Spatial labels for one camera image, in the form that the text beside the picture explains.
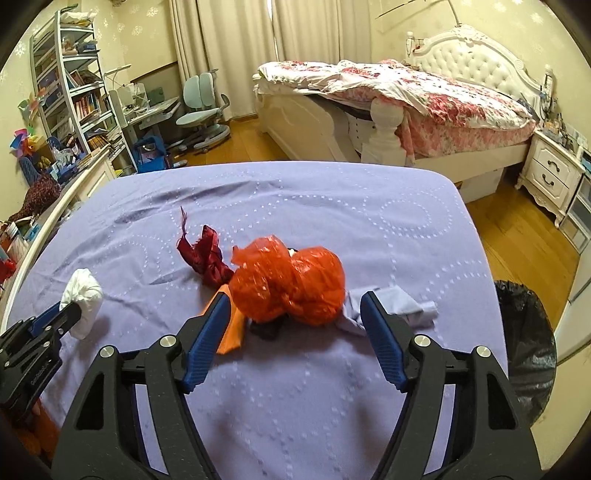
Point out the grey mosquito net pole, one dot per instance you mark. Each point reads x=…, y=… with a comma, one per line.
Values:
x=415, y=9

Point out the red plastic bag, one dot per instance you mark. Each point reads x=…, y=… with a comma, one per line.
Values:
x=295, y=286

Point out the round bin with black liner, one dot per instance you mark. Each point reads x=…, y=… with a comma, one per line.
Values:
x=526, y=350

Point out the orange plastic wrapper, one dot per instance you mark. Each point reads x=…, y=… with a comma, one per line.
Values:
x=233, y=332

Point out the clear plastic drawer unit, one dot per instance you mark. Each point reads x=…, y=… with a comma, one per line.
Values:
x=579, y=207

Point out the lavender cloth scrap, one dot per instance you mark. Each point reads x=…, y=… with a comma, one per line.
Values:
x=406, y=307

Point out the orange cloth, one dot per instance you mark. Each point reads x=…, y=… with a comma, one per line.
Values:
x=44, y=438

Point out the cluster of small toiletries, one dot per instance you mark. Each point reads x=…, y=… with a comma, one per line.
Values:
x=561, y=124

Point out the white two-drawer nightstand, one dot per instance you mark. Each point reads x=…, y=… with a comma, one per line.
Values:
x=549, y=170

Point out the white bookshelf with books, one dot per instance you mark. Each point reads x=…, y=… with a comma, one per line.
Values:
x=78, y=92

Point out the maroon knitted cloth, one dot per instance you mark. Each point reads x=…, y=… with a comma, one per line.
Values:
x=39, y=194

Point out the white paper wad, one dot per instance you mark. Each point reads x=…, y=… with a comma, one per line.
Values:
x=85, y=290

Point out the beige curtain panel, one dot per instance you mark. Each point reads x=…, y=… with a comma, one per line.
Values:
x=221, y=41
x=318, y=27

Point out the white bed with tufted headboard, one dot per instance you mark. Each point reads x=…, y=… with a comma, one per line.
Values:
x=480, y=60

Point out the dark red cloth scrap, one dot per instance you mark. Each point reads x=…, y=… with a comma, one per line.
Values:
x=207, y=258

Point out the grey study desk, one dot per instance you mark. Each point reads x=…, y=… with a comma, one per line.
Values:
x=157, y=110

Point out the white storage box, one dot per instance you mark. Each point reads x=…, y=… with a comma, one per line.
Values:
x=480, y=184

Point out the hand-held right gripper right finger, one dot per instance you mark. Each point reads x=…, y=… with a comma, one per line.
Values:
x=383, y=341

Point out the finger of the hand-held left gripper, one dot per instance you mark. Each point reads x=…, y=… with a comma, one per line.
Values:
x=46, y=316
x=67, y=318

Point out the purple dotted tablecloth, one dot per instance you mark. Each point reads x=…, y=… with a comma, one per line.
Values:
x=323, y=207

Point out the blue trolley bag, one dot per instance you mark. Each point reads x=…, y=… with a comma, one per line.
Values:
x=150, y=157

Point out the white curved side cabinet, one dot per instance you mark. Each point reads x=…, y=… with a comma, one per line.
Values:
x=92, y=180

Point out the colourful pinwheel toy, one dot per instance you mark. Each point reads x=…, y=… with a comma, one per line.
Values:
x=27, y=129

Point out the pink floral quilt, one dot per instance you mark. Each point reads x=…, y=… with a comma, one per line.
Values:
x=438, y=101

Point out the teal desk chair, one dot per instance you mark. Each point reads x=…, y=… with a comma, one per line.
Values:
x=198, y=90

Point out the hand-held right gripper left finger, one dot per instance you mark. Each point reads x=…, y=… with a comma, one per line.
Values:
x=207, y=341

